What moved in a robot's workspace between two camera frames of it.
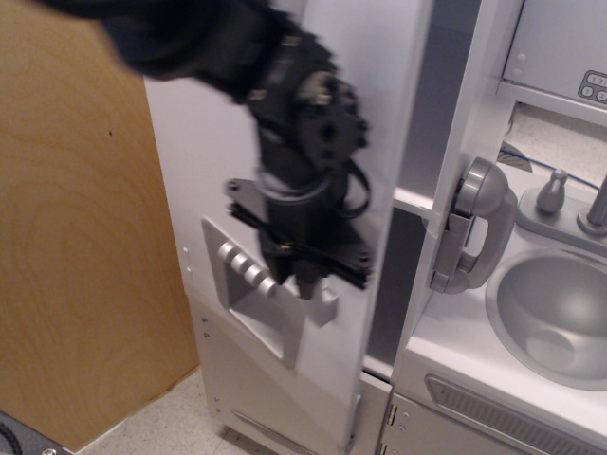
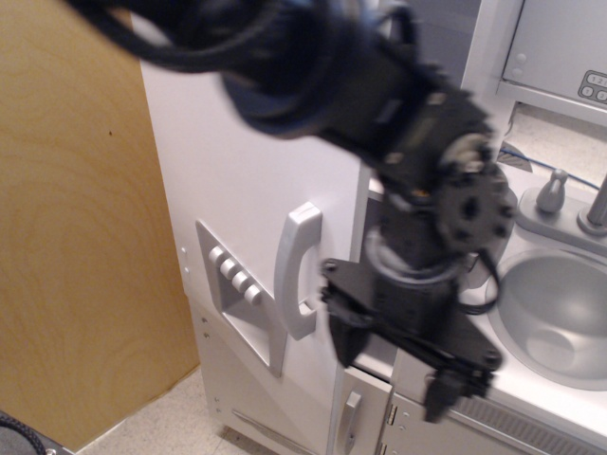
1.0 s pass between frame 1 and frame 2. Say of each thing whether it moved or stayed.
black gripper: moved
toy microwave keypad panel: stayed
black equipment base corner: stayed
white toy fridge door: moved
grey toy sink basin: stayed
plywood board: stayed
